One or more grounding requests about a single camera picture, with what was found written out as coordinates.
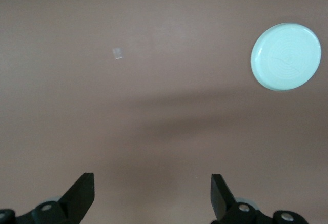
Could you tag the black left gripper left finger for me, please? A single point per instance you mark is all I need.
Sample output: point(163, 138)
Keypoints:
point(77, 201)

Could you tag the brown table cover sheet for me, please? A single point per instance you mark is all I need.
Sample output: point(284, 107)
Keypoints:
point(164, 119)

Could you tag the small clear tape piece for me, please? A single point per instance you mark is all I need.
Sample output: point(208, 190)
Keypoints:
point(118, 54)

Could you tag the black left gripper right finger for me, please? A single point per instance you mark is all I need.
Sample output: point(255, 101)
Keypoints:
point(221, 203)

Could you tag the pale green round plate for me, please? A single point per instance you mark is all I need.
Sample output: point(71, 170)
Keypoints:
point(285, 57)

